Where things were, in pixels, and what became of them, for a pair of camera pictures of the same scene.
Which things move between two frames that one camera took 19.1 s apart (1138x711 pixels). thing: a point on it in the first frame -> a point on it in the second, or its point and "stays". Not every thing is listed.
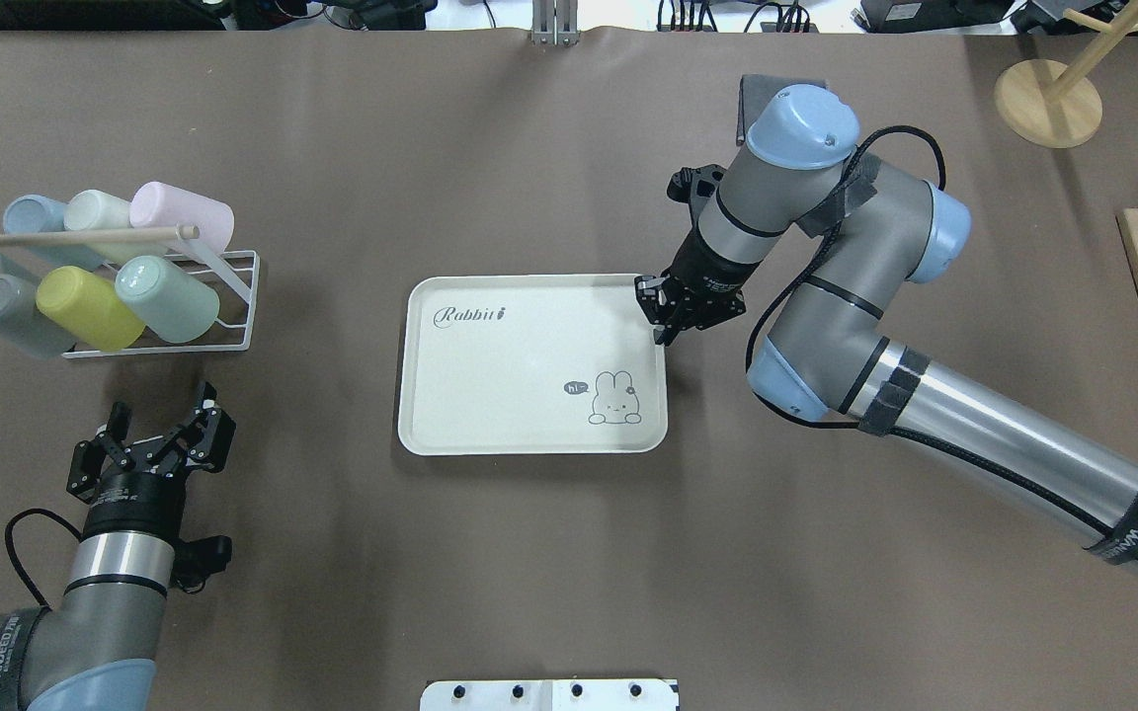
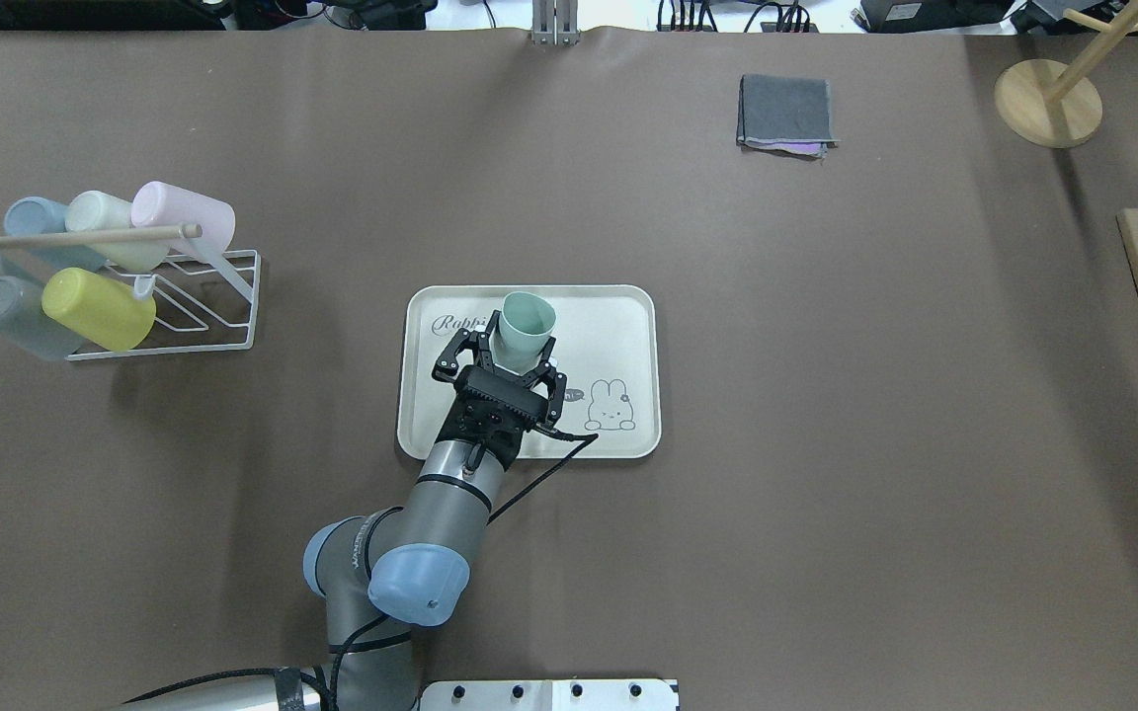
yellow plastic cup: x=89 y=308 stays
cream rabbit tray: x=528 y=364 stays
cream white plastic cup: x=89 y=209 stays
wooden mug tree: x=1049 y=107 stays
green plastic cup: x=171 y=305 -> x=526 y=323
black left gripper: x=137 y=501 -> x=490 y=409
